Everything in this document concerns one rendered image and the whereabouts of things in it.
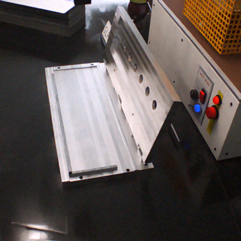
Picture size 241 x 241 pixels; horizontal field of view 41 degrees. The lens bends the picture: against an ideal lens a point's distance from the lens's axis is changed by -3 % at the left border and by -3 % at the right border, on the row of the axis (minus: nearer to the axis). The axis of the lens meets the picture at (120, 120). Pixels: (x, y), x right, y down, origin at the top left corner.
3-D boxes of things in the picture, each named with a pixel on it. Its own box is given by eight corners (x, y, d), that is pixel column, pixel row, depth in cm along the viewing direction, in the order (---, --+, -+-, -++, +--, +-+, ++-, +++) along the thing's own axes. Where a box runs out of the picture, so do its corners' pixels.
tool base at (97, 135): (45, 73, 102) (44, 64, 99) (110, 67, 106) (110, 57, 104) (62, 188, 71) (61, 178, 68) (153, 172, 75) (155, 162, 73)
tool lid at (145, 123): (117, 5, 93) (123, 6, 93) (101, 60, 104) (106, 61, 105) (173, 101, 62) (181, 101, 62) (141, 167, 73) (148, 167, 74)
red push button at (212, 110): (203, 114, 78) (206, 103, 76) (210, 113, 78) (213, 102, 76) (209, 123, 75) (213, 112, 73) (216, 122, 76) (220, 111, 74)
